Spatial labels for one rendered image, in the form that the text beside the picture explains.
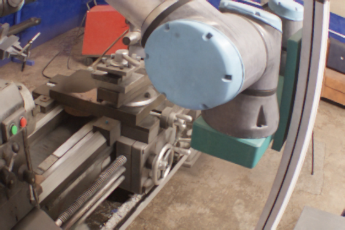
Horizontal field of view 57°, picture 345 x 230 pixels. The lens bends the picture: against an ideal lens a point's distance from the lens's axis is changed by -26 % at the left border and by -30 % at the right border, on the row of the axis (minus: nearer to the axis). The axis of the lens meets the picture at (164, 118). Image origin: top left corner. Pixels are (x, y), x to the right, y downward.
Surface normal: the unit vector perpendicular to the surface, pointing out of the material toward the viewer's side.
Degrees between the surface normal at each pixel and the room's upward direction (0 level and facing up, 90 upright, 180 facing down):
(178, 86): 92
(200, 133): 90
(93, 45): 90
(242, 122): 70
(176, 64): 92
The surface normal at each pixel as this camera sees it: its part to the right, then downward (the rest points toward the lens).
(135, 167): -0.41, 0.40
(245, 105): -0.20, 0.11
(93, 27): -0.07, 0.47
